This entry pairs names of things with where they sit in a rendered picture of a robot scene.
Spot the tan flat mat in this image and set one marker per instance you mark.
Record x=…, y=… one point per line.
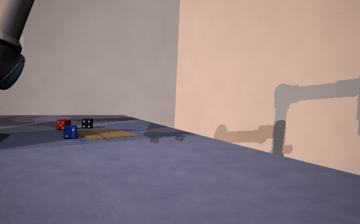
x=104, y=134

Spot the black die with white pips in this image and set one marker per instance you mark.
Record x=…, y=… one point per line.
x=87, y=123

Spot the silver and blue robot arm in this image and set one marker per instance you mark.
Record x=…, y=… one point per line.
x=13, y=17

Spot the blue die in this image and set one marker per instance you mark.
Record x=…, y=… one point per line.
x=70, y=132

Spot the red die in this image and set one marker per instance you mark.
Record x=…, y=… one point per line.
x=62, y=123

